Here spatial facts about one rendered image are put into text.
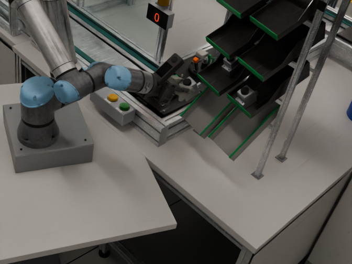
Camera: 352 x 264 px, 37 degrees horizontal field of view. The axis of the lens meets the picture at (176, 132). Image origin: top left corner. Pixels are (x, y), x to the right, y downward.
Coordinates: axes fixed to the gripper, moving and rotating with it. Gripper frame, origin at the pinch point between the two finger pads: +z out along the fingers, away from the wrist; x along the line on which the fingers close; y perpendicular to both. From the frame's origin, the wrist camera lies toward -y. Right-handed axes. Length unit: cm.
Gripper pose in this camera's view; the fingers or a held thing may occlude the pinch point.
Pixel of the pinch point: (188, 84)
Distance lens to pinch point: 191.2
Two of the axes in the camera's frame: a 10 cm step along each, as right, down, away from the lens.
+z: 6.6, 0.5, 7.5
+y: -4.8, 8.0, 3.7
